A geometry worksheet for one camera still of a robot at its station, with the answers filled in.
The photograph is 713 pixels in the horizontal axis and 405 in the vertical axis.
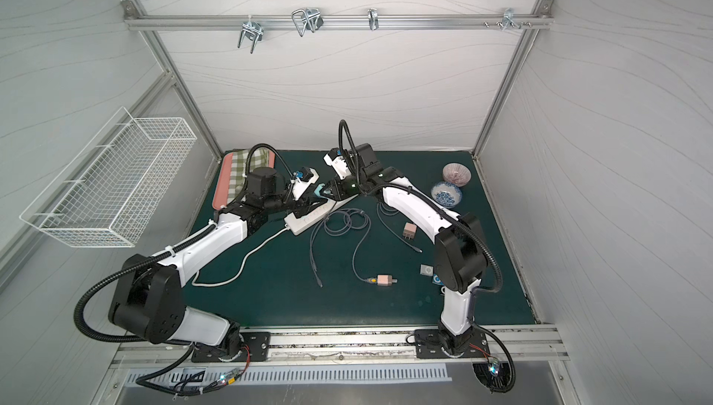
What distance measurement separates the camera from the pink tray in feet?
3.49

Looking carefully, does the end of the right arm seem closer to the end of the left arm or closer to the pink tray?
the end of the left arm

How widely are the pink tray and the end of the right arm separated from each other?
20.0 inches

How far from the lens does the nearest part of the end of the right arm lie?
2.07 feet
